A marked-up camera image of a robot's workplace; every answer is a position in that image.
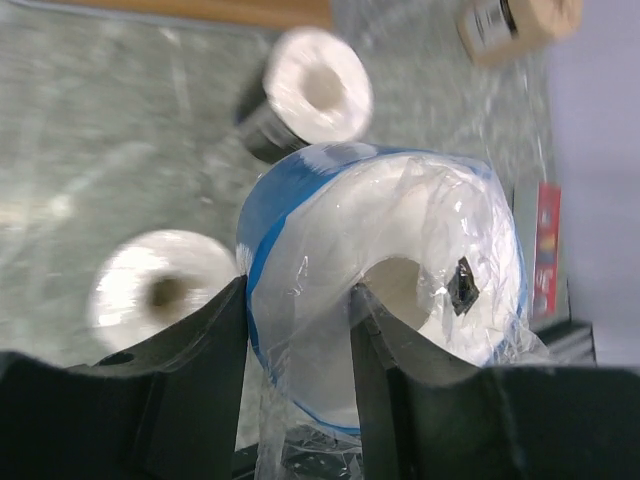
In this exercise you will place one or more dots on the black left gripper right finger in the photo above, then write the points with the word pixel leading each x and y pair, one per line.
pixel 426 414

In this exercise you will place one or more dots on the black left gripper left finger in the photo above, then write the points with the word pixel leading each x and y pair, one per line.
pixel 165 408

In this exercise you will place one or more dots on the black-wrapped paper roll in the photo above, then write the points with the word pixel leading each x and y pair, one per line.
pixel 312 88
pixel 153 281

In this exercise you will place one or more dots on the blue-wrapped paper towel roll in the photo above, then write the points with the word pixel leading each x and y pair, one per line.
pixel 432 237

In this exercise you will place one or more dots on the red and silver box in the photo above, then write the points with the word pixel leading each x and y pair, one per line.
pixel 546 255

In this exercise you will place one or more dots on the brown paper roll with label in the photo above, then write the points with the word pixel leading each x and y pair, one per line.
pixel 497 31

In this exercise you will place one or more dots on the wire shelf with wooden boards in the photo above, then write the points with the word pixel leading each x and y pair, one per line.
pixel 277 14

